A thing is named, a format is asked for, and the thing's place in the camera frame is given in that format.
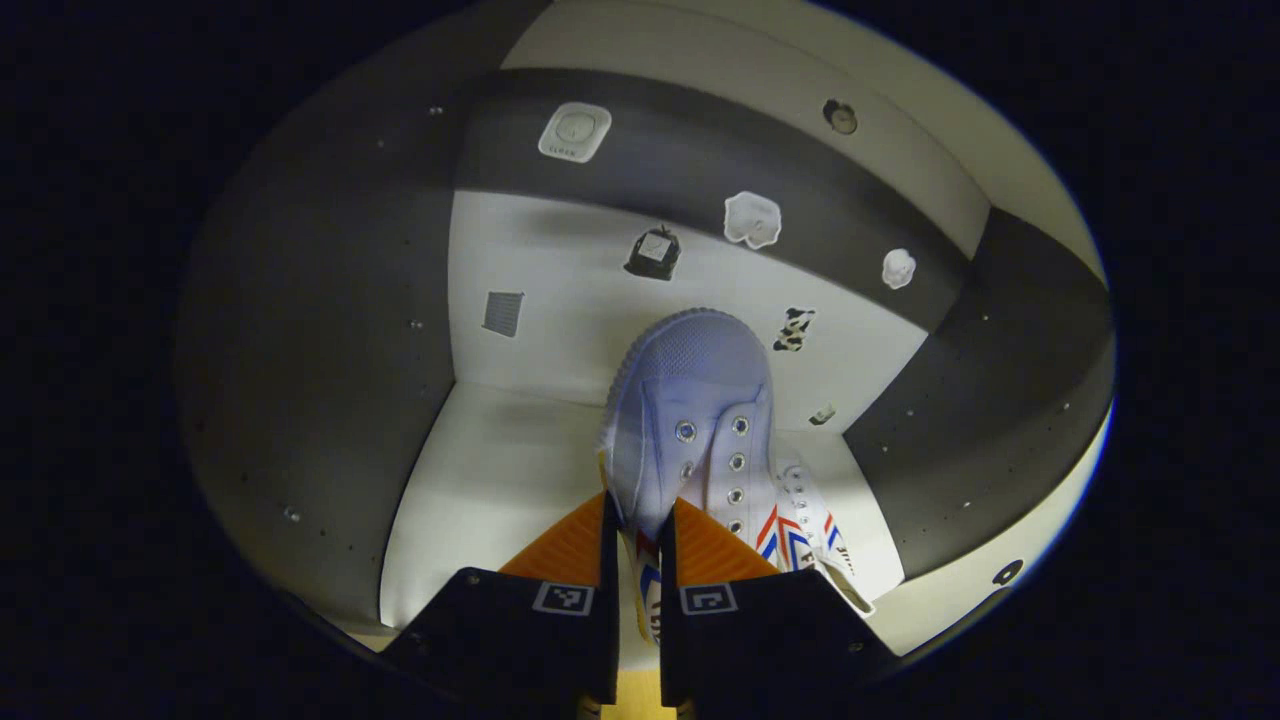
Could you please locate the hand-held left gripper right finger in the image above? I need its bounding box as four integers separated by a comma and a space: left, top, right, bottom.
658, 497, 901, 706

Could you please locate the white and grey shoe cabinet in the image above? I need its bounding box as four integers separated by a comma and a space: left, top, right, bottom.
175, 0, 1116, 661

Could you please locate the white canvas shoe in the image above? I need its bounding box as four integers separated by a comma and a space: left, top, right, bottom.
598, 308, 779, 646
755, 460, 876, 616

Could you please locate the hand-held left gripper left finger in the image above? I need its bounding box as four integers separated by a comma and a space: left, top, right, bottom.
385, 490, 621, 706

